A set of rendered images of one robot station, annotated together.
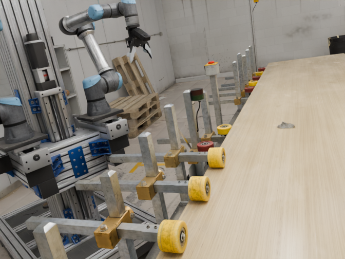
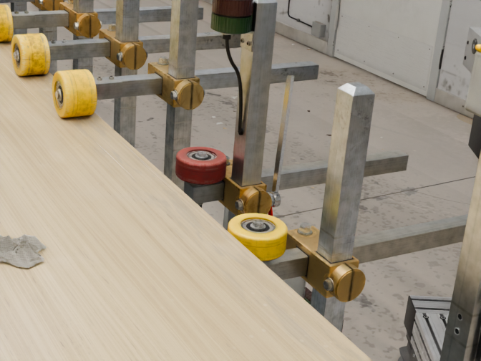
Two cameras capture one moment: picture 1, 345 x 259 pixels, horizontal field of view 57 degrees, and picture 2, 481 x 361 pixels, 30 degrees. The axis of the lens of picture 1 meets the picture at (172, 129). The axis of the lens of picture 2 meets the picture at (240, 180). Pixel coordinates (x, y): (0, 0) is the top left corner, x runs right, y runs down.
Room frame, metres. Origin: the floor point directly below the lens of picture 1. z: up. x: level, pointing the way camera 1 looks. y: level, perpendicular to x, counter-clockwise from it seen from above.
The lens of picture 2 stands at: (2.26, -1.18, 1.43)
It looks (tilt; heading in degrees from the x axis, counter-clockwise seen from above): 23 degrees down; 125
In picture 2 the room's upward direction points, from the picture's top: 5 degrees clockwise
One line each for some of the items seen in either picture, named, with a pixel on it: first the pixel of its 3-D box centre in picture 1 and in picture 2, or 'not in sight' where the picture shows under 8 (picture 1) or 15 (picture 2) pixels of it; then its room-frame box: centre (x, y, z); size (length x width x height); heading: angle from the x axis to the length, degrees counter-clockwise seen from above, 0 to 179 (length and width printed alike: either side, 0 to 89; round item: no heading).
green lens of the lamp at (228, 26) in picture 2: (197, 96); (231, 21); (1.49, -0.15, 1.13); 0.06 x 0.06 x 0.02
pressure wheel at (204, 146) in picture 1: (206, 153); (199, 185); (1.45, -0.14, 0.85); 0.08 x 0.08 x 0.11
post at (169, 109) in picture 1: (178, 158); (180, 99); (1.28, 0.00, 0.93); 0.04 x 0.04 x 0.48; 66
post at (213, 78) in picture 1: (217, 109); (474, 309); (1.98, -0.31, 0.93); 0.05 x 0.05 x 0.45; 66
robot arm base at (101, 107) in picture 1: (97, 105); not in sight; (2.00, 0.44, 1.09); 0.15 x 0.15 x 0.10
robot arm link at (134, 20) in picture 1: (132, 21); not in sight; (1.86, 0.11, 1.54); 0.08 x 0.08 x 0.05
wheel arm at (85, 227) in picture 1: (94, 227); (103, 15); (0.81, 0.27, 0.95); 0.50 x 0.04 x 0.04; 66
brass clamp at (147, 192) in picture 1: (151, 183); (122, 49); (1.03, 0.11, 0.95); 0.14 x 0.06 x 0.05; 156
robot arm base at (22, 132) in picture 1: (17, 130); not in sight; (1.68, 0.82, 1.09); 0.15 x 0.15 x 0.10
